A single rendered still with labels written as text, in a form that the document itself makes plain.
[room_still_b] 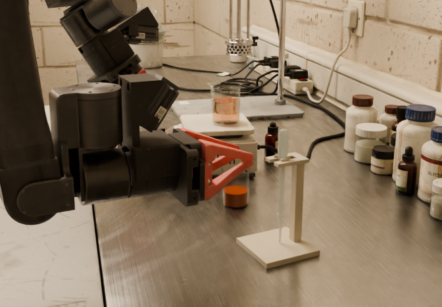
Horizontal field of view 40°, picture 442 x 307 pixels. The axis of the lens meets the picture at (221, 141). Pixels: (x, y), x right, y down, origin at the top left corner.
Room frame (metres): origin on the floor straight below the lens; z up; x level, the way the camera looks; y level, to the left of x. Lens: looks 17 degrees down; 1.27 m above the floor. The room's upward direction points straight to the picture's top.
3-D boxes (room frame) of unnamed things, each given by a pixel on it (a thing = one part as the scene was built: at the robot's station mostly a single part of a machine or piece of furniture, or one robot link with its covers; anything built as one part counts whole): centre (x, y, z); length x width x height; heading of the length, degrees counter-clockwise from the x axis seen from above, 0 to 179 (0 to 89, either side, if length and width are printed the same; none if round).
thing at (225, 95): (1.03, -0.01, 1.02); 0.06 x 0.05 x 0.08; 89
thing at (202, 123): (1.04, 0.01, 0.98); 0.12 x 0.12 x 0.01; 9
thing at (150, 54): (2.10, 0.26, 1.01); 0.14 x 0.14 x 0.21
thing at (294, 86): (1.84, -0.18, 0.92); 0.40 x 0.06 x 0.04; 14
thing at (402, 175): (0.92, -0.30, 0.94); 0.03 x 0.03 x 0.08
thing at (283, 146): (0.72, -0.08, 1.04); 0.01 x 0.01 x 0.04; 27
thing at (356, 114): (1.15, -0.27, 0.95); 0.06 x 0.06 x 0.11
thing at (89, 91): (0.61, 0.16, 1.08); 0.12 x 0.09 x 0.12; 117
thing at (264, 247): (0.72, -0.07, 0.96); 0.08 x 0.08 x 0.13; 27
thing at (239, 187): (0.88, -0.02, 0.93); 0.04 x 0.04 x 0.06
